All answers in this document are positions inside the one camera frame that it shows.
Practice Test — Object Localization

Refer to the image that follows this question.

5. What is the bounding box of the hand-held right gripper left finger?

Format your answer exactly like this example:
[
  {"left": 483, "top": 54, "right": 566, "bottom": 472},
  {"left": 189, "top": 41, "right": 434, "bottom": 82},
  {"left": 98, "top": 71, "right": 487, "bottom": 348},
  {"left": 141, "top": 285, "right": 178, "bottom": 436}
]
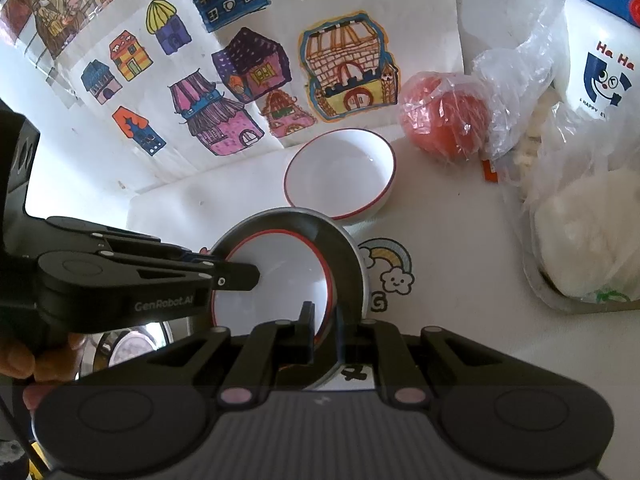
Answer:
[{"left": 145, "top": 302, "right": 317, "bottom": 406}]

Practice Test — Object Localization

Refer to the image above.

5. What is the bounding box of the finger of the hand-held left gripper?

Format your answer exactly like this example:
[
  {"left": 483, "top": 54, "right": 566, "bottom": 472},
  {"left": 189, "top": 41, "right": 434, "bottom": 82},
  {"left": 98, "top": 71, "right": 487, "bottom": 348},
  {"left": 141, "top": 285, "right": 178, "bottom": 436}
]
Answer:
[
  {"left": 46, "top": 216, "right": 227, "bottom": 266},
  {"left": 100, "top": 252, "right": 262, "bottom": 295}
]

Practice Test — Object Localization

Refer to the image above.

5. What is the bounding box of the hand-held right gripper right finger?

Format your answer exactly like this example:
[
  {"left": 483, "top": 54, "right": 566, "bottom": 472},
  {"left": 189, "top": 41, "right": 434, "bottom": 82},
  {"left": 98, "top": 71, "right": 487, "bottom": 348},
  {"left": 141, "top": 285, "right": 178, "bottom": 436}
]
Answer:
[{"left": 335, "top": 305, "right": 506, "bottom": 406}]

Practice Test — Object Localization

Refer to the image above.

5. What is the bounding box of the white bowl with red rim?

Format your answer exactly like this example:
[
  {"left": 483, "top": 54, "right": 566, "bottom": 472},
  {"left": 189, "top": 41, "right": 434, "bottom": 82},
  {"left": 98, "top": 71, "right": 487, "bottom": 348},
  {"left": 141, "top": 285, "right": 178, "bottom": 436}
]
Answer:
[
  {"left": 284, "top": 129, "right": 397, "bottom": 222},
  {"left": 210, "top": 232, "right": 332, "bottom": 353}
]

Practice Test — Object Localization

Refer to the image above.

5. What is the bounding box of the large stainless steel plate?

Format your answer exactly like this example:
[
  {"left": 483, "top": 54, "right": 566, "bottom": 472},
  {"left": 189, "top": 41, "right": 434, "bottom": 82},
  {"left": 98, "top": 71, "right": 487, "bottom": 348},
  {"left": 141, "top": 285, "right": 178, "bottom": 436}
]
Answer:
[{"left": 75, "top": 317, "right": 193, "bottom": 380}]

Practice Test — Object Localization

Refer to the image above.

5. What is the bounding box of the stainless steel bowl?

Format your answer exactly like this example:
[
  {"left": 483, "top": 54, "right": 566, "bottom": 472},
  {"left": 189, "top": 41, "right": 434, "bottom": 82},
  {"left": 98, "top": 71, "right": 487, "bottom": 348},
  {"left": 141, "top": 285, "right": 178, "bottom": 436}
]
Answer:
[{"left": 207, "top": 207, "right": 373, "bottom": 392}]

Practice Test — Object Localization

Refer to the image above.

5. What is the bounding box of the person's left hand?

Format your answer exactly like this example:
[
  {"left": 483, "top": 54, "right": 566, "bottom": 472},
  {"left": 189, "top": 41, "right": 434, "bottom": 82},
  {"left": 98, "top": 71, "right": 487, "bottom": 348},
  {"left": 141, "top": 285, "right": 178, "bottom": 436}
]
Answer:
[{"left": 0, "top": 332, "right": 88, "bottom": 412}]

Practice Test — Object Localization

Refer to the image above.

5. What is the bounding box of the white printed table mat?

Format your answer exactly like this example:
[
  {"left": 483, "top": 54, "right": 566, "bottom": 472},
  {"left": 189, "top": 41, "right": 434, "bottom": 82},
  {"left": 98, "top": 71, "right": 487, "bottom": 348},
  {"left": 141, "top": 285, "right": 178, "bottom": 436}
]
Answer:
[{"left": 125, "top": 125, "right": 640, "bottom": 392}]

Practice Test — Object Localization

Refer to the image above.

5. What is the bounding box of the metal tray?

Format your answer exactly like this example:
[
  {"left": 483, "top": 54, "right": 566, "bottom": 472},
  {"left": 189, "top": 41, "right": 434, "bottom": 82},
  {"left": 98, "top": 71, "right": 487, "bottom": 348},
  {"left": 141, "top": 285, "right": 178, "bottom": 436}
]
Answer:
[{"left": 522, "top": 255, "right": 640, "bottom": 317}]

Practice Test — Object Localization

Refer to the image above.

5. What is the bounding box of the white steamed bun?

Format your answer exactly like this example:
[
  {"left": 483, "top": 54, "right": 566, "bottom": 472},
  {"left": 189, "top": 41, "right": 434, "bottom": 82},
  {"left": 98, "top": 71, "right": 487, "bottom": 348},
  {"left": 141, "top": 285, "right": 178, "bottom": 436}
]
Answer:
[{"left": 534, "top": 169, "right": 640, "bottom": 297}]

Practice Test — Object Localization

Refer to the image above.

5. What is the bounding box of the coloured houses drawing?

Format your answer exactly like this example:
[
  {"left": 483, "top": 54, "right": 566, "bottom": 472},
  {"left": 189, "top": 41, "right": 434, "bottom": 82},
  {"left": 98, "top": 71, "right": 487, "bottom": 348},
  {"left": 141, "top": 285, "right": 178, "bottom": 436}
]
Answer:
[{"left": 80, "top": 0, "right": 463, "bottom": 183}]

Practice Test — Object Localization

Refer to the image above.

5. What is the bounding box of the red tomato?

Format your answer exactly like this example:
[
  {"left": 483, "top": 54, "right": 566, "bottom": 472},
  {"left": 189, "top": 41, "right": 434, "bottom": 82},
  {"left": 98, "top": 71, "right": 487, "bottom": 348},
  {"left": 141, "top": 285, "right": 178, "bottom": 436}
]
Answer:
[{"left": 399, "top": 72, "right": 492, "bottom": 162}]

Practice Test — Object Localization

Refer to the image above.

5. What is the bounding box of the drawing of child with fan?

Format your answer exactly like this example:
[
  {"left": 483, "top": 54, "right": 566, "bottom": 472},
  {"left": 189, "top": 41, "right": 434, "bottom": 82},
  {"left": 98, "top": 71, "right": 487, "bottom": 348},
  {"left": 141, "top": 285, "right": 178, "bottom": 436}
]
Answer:
[{"left": 0, "top": 0, "right": 168, "bottom": 68}]

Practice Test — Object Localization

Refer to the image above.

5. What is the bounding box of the clear plastic food bag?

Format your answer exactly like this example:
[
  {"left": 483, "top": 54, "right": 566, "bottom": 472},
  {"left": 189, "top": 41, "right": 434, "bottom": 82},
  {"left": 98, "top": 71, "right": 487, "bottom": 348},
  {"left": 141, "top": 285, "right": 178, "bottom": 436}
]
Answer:
[{"left": 515, "top": 90, "right": 640, "bottom": 303}]

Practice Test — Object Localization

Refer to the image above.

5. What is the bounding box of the crumpled clear plastic bag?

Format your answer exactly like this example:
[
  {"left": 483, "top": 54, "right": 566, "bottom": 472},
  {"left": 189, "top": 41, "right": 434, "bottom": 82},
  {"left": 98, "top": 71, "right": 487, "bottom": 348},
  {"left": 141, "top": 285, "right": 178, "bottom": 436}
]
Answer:
[{"left": 399, "top": 0, "right": 568, "bottom": 187}]

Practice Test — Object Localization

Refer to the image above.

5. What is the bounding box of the white bottle with blue lid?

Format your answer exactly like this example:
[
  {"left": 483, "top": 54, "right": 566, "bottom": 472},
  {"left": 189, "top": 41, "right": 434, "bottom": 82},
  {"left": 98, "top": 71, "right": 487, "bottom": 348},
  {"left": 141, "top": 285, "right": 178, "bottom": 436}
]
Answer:
[{"left": 562, "top": 0, "right": 640, "bottom": 122}]

